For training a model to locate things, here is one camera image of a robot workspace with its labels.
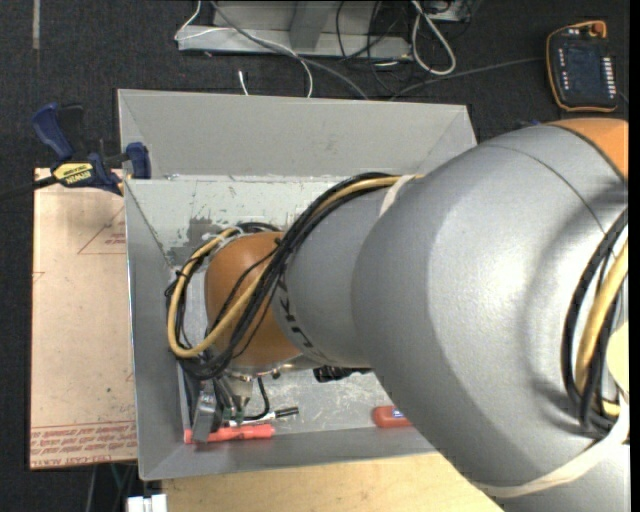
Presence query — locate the pale grey metal gripper finger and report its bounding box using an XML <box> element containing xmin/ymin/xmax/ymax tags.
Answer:
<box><xmin>192</xmin><ymin>391</ymin><xmax>218</xmax><ymax>444</ymax></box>

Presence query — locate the orange-red block with white label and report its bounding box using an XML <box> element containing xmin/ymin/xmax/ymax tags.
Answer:
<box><xmin>371</xmin><ymin>405</ymin><xmax>414</xmax><ymax>429</ymax></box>

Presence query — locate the brown cardboard board red print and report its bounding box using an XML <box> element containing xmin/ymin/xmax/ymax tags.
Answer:
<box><xmin>29</xmin><ymin>167</ymin><xmax>139</xmax><ymax>471</ymax></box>

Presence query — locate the grey metal bin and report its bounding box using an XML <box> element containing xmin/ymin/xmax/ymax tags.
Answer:
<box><xmin>117</xmin><ymin>88</ymin><xmax>479</xmax><ymax>482</ymax></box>

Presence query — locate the black cylinder on white bracket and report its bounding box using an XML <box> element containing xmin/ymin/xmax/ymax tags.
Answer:
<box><xmin>313</xmin><ymin>365</ymin><xmax>374</xmax><ymax>385</ymax></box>

